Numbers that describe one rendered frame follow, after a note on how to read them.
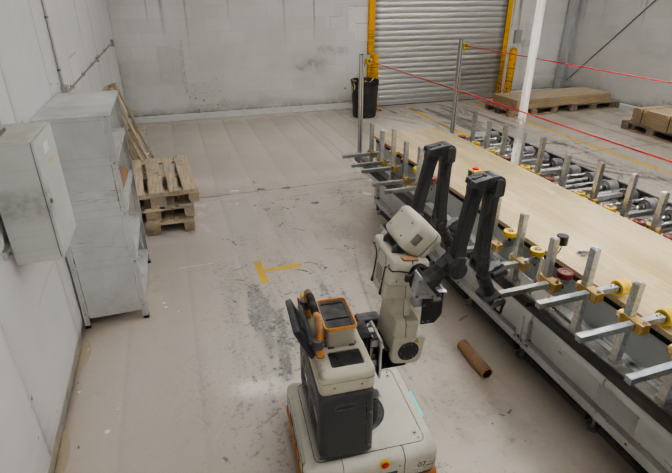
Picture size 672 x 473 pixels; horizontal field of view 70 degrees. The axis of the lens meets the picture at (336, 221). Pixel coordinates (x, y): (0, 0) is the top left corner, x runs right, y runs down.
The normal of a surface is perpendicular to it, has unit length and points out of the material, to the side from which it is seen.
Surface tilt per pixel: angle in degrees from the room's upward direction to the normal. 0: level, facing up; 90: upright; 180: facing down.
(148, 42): 90
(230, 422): 0
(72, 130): 90
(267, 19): 90
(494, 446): 0
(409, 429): 0
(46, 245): 90
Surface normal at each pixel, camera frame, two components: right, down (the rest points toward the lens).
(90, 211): 0.32, 0.41
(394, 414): 0.00, -0.90
